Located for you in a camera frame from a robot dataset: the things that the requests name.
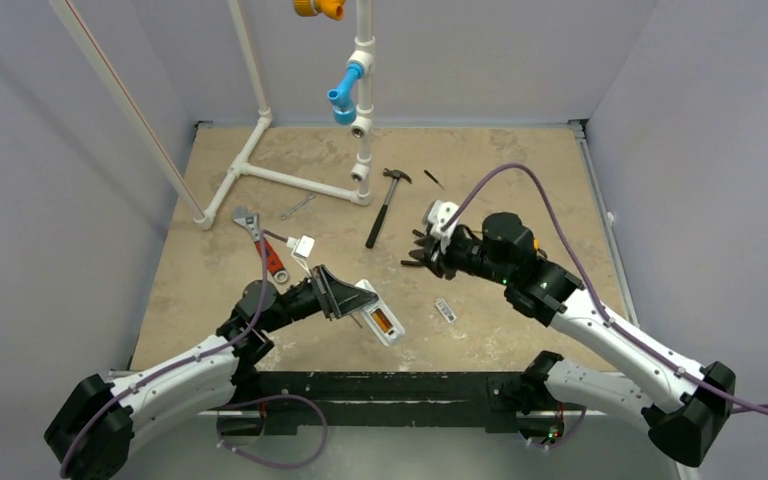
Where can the white PVC pipe frame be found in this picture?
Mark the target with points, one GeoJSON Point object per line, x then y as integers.
{"type": "Point", "coordinates": [198, 42]}

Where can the black handled claw hammer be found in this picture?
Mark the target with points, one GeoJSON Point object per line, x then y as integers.
{"type": "Point", "coordinates": [396, 176]}

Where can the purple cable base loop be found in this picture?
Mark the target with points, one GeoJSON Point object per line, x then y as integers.
{"type": "Point", "coordinates": [260, 405]}

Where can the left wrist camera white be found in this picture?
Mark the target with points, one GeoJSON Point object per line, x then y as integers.
{"type": "Point", "coordinates": [301, 249]}

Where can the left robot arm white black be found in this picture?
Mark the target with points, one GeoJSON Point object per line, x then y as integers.
{"type": "Point", "coordinates": [103, 421]}

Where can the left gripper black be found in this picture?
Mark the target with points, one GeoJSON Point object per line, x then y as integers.
{"type": "Point", "coordinates": [321, 280]}

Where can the orange AA battery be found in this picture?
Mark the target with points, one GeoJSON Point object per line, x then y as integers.
{"type": "Point", "coordinates": [382, 321]}

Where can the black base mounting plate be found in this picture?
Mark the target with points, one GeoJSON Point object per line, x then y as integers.
{"type": "Point", "coordinates": [495, 402]}

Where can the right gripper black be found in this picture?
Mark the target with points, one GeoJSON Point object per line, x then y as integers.
{"type": "Point", "coordinates": [441, 252]}

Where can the orange pipe fitting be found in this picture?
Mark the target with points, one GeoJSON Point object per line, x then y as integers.
{"type": "Point", "coordinates": [332, 9]}

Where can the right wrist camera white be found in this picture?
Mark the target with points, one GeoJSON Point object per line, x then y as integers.
{"type": "Point", "coordinates": [440, 220]}

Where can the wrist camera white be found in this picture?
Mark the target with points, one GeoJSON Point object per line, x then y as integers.
{"type": "Point", "coordinates": [301, 249]}
{"type": "Point", "coordinates": [440, 220]}

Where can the hex key near front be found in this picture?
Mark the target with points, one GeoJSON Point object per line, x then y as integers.
{"type": "Point", "coordinates": [356, 321]}

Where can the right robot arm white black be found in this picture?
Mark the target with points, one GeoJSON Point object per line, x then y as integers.
{"type": "Point", "coordinates": [677, 400]}

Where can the blue pipe fitting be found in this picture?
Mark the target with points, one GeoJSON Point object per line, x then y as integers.
{"type": "Point", "coordinates": [340, 97]}

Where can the silver flat wrench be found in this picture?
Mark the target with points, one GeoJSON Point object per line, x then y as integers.
{"type": "Point", "coordinates": [287, 214]}

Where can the white battery cover with label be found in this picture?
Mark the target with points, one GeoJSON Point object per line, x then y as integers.
{"type": "Point", "coordinates": [445, 310]}

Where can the red adjustable wrench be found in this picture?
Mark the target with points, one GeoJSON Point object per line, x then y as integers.
{"type": "Point", "coordinates": [250, 221]}

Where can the aluminium rail frame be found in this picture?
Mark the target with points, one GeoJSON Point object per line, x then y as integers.
{"type": "Point", "coordinates": [147, 404]}

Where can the small black screwdriver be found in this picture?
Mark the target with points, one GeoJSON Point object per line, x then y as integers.
{"type": "Point", "coordinates": [434, 179]}

